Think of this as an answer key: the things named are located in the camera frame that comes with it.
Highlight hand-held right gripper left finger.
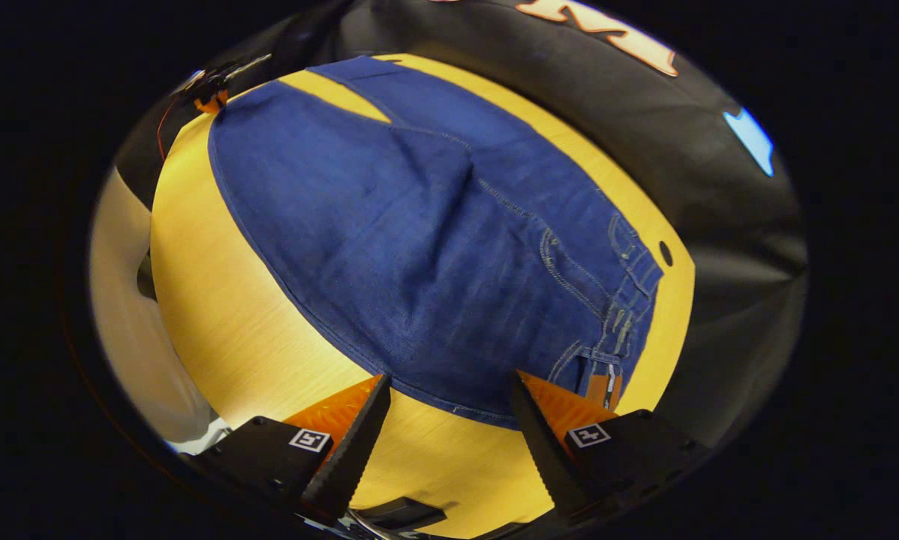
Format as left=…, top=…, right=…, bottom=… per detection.
left=194, top=374, right=392, bottom=527

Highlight black backdrop cloth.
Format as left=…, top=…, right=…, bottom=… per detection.
left=116, top=0, right=809, bottom=451

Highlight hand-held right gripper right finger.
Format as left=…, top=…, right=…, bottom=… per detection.
left=510, top=370, right=713, bottom=522

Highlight blue denim jeans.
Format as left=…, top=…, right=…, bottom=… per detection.
left=208, top=55, right=664, bottom=431

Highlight thin red cable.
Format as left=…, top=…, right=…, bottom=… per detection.
left=155, top=94, right=195, bottom=162

